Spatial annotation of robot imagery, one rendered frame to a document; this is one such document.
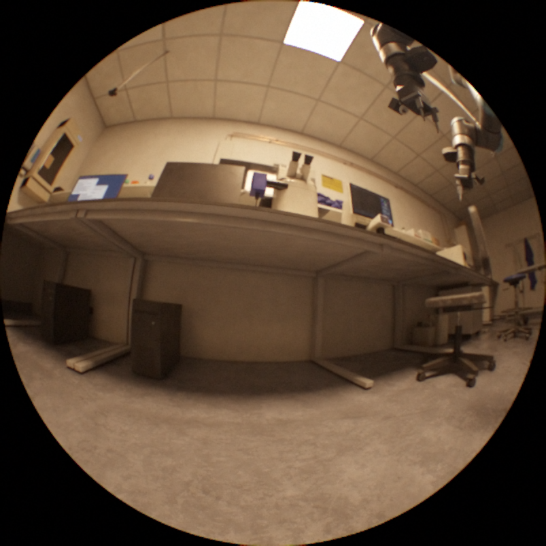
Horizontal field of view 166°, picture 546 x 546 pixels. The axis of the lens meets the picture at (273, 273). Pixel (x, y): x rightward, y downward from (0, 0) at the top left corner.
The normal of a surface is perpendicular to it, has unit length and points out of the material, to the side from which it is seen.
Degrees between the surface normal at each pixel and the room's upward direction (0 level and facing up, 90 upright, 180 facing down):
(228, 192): 86
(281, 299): 90
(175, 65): 180
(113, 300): 90
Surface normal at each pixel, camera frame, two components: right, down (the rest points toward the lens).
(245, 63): -0.05, 0.98
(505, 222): -0.97, -0.10
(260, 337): 0.24, -0.18
